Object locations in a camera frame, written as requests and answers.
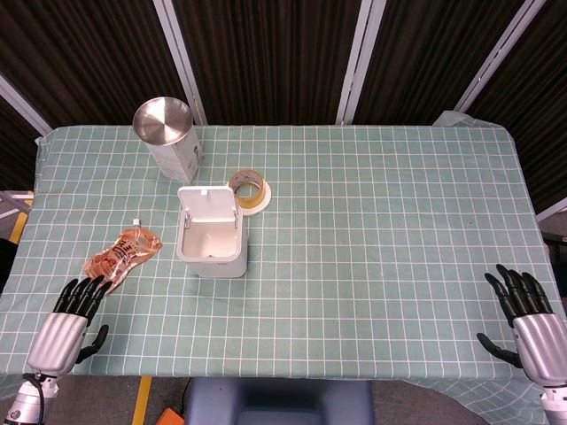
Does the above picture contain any orange spouted drink pouch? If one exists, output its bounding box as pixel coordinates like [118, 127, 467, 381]
[82, 217, 163, 295]

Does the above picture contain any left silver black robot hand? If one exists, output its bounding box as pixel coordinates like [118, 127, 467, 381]
[27, 274, 113, 375]

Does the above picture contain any yellow packing tape roll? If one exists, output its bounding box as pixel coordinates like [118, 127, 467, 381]
[227, 170, 273, 217]

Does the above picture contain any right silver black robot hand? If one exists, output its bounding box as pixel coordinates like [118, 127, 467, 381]
[476, 264, 567, 387]

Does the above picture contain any green checked tablecloth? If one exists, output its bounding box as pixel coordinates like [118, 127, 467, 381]
[0, 110, 567, 425]

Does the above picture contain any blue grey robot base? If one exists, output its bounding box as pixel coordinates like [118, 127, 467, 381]
[183, 379, 376, 425]

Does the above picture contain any silver lidded metal canister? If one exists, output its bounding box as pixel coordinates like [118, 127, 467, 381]
[132, 97, 206, 185]

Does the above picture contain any orange box on floor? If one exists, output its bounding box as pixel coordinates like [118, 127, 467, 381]
[154, 407, 188, 425]

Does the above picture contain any white open-lid bin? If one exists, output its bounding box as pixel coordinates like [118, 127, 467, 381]
[175, 185, 249, 279]

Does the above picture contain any white partition frame post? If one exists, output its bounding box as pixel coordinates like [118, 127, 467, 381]
[0, 73, 53, 136]
[454, 0, 555, 113]
[335, 0, 377, 126]
[152, 0, 209, 127]

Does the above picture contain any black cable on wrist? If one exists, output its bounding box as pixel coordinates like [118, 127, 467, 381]
[22, 372, 47, 425]

